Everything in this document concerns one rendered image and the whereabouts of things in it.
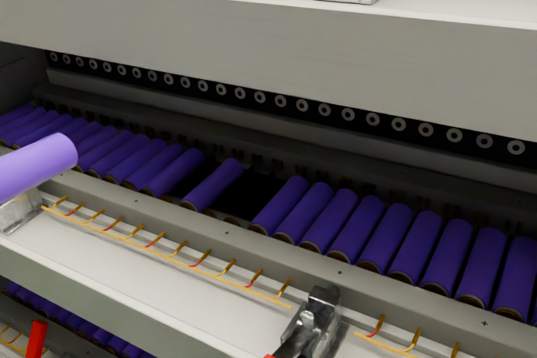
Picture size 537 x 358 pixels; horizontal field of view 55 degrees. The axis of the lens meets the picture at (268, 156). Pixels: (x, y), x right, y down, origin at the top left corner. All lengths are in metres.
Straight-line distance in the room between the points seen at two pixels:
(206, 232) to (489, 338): 0.18
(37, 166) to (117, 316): 0.16
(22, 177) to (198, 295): 0.15
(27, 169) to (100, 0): 0.11
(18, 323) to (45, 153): 0.38
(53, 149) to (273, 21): 0.12
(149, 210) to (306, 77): 0.19
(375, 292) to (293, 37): 0.15
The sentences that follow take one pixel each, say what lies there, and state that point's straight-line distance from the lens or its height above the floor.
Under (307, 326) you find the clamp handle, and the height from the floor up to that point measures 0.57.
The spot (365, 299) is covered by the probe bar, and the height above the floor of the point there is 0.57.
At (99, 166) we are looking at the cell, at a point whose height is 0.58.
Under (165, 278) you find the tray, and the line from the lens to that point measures 0.36.
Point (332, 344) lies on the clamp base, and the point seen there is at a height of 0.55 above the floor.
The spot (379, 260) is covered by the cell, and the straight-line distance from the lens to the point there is 0.33.
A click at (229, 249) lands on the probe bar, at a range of 0.35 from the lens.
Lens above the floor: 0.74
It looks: 18 degrees down
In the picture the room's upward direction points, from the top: 5 degrees clockwise
